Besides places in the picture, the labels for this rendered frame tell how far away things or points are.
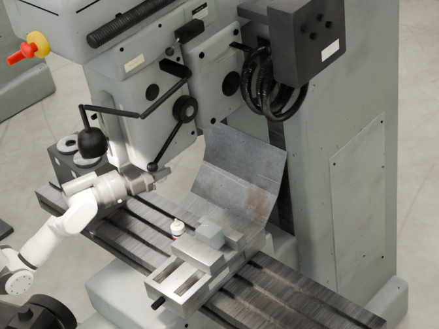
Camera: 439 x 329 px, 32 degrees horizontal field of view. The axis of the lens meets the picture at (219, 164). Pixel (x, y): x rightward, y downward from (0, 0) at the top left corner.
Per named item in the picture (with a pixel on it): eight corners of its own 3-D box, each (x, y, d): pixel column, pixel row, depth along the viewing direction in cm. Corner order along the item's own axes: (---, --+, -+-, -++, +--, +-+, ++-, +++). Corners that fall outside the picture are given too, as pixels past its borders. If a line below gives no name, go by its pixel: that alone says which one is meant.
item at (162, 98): (144, 121, 176) (142, 116, 175) (139, 120, 176) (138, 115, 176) (188, 81, 186) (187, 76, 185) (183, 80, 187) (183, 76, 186)
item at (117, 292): (166, 363, 223) (159, 337, 216) (91, 307, 244) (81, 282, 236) (277, 260, 248) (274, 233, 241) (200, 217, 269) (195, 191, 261)
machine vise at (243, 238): (185, 322, 208) (179, 294, 201) (147, 297, 217) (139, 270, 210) (267, 243, 227) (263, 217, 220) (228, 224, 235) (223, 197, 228)
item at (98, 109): (82, 110, 183) (81, 106, 182) (85, 107, 184) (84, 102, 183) (144, 121, 176) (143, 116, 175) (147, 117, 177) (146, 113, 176)
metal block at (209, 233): (213, 254, 215) (210, 238, 211) (197, 245, 219) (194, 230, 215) (225, 243, 218) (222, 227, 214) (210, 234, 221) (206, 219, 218)
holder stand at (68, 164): (97, 222, 244) (81, 173, 232) (61, 192, 258) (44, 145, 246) (128, 202, 249) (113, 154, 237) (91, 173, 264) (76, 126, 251)
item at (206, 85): (208, 136, 207) (192, 52, 191) (146, 107, 222) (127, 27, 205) (253, 100, 217) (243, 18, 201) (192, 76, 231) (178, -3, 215)
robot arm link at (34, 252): (71, 244, 210) (24, 297, 209) (53, 222, 215) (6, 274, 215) (48, 232, 201) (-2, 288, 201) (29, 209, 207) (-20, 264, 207)
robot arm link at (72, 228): (103, 208, 207) (69, 245, 207) (93, 194, 214) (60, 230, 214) (86, 196, 203) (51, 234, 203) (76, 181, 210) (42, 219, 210)
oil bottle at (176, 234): (181, 252, 229) (175, 225, 222) (172, 246, 231) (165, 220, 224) (191, 244, 231) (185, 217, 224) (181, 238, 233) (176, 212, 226)
